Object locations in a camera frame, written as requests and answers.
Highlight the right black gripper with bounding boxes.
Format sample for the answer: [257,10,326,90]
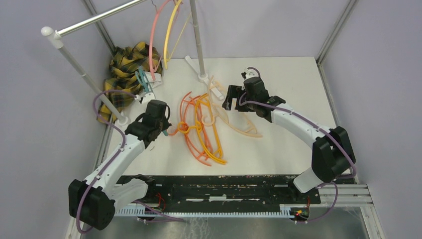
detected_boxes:
[222,85,256,112]

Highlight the teal wire hanger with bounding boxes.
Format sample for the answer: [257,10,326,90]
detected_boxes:
[134,67,171,136]

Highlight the yellow plastic hanger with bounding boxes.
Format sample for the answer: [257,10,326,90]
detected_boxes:
[162,0,192,70]

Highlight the pink wire hanger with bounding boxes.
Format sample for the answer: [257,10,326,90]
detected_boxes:
[148,0,176,82]

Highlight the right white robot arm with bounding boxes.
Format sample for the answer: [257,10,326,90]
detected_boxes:
[222,76,356,203]

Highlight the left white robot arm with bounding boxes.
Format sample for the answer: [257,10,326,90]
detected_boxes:
[68,100,170,234]

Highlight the cream plastic hanger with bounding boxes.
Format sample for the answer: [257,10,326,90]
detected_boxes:
[199,75,262,138]

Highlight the amber plastic hanger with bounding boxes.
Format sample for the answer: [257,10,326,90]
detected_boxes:
[186,93,227,165]

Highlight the orange plastic hanger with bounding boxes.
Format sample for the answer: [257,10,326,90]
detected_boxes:
[168,91,211,167]

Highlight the yellow plaid cloth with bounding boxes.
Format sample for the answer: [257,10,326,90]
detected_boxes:
[98,41,163,122]

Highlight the white clothes rack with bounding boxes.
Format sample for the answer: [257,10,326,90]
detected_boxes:
[41,0,212,125]

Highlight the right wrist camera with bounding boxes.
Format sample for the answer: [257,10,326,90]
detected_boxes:
[241,68,260,80]

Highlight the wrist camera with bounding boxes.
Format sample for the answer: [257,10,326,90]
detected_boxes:
[134,92,156,104]
[241,68,260,80]

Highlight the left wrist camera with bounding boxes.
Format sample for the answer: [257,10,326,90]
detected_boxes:
[134,92,156,104]

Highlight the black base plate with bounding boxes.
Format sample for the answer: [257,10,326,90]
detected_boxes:
[118,174,321,213]

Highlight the white cable duct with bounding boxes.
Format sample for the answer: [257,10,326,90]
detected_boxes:
[113,204,311,219]

